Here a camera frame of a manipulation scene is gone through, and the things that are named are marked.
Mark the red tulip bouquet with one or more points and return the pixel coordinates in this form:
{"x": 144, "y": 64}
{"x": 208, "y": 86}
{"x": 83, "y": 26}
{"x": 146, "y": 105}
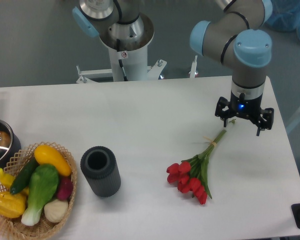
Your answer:
{"x": 191, "y": 175}

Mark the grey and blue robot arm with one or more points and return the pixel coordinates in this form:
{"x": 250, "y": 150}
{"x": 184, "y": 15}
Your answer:
{"x": 235, "y": 41}

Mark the yellow squash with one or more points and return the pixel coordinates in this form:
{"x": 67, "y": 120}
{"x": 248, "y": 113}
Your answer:
{"x": 45, "y": 154}

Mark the white garlic bulb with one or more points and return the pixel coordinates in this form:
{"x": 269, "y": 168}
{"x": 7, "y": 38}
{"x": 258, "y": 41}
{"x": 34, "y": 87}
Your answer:
{"x": 55, "y": 210}

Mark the green cucumber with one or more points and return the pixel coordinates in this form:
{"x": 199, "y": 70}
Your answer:
{"x": 22, "y": 180}

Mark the yellow banana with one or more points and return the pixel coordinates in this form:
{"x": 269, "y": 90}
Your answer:
{"x": 6, "y": 178}

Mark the blue plastic bag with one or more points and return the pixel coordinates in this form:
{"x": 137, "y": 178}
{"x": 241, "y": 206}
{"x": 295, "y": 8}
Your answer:
{"x": 285, "y": 16}

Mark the dark grey ribbed vase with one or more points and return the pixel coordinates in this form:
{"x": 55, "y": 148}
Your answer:
{"x": 99, "y": 166}

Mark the yellow pumpkin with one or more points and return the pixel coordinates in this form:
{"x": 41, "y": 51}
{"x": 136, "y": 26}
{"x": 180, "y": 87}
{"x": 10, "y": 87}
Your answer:
{"x": 12, "y": 205}

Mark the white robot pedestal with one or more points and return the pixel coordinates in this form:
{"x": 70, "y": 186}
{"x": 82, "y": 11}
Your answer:
{"x": 125, "y": 66}

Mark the green bok choy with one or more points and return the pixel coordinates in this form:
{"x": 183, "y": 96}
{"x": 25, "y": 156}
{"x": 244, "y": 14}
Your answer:
{"x": 42, "y": 186}

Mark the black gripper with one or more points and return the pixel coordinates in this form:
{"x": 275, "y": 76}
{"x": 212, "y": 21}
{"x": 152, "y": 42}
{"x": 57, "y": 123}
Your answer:
{"x": 249, "y": 109}

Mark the woven wicker basket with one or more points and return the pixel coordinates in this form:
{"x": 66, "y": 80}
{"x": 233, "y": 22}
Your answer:
{"x": 12, "y": 228}

